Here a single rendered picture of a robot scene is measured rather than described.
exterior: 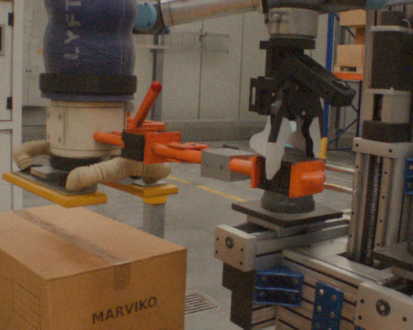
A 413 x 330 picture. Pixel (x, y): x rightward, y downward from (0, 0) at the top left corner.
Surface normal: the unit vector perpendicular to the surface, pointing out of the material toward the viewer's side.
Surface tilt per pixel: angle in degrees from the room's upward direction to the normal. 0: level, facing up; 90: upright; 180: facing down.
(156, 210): 90
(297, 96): 90
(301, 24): 90
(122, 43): 76
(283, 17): 90
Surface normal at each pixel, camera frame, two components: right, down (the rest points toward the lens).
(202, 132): 0.57, 0.16
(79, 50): 0.04, -0.02
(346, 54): -0.84, 0.06
